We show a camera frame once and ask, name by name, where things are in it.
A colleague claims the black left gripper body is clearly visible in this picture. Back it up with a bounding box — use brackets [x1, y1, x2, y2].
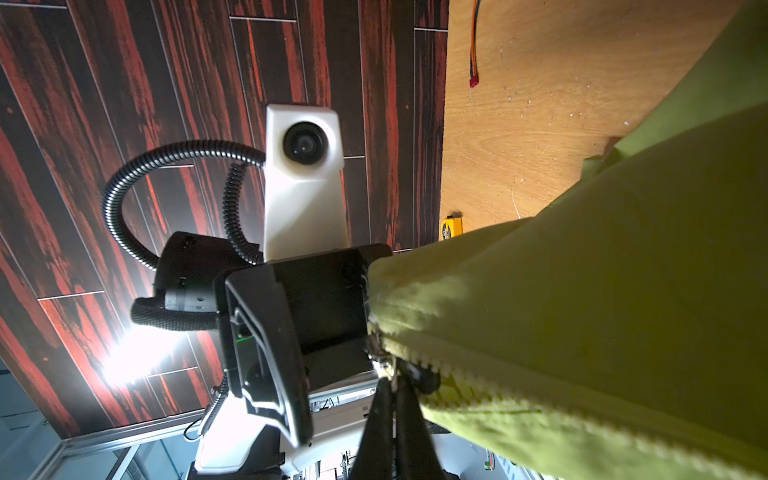
[152, 232, 392, 396]

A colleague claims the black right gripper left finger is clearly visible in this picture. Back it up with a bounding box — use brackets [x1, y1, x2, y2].
[350, 378, 394, 480]

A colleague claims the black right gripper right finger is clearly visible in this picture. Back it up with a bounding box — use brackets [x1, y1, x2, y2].
[395, 375, 446, 480]

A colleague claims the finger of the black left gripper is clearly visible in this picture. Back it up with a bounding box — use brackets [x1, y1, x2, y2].
[225, 264, 313, 447]

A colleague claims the green jacket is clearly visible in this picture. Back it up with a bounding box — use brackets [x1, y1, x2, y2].
[368, 1, 767, 479]

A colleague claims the yellow tape measure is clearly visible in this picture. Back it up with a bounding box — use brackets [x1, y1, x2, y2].
[439, 211, 464, 241]

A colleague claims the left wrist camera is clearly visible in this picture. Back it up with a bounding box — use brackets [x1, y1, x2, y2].
[263, 104, 350, 261]

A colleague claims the black battery pack with wires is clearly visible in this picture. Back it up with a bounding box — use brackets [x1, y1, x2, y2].
[469, 0, 481, 89]

